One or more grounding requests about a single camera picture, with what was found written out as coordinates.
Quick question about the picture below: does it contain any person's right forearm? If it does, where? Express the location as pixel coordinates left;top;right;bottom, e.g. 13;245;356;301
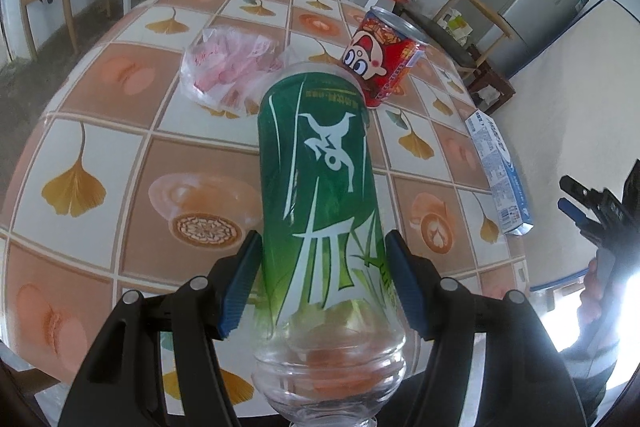
562;322;621;408

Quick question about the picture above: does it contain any pale wooden chair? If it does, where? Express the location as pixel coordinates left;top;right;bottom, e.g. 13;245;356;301
400;0;513;80

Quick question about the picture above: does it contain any dark wooden stool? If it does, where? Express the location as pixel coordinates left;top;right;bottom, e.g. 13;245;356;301
462;59;516;115

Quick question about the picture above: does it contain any blue white carton box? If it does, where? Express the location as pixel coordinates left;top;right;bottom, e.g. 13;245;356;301
464;109;535;236

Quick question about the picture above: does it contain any green labelled plastic bottle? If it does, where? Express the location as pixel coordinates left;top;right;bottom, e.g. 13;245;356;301
250;61;408;427

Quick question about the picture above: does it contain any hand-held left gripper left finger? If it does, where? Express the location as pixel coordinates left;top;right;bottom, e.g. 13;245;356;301
57;231;264;427

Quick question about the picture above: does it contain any white green carton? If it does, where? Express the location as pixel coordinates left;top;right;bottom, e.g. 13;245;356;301
445;7;473;42

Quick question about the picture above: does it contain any person's right hand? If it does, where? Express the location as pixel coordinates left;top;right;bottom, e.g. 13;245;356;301
575;257;616;324

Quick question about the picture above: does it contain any red cartoon printed can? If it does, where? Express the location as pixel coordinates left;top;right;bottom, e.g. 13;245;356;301
341;6;430;108

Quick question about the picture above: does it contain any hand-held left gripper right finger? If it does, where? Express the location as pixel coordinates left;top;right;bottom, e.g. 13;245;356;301
384;229;586;427

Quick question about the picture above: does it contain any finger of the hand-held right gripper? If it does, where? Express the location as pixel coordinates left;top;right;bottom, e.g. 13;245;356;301
559;175;603;208
556;197;598;236

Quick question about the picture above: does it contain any patterned tablecloth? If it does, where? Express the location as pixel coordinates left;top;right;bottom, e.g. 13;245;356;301
0;0;531;408

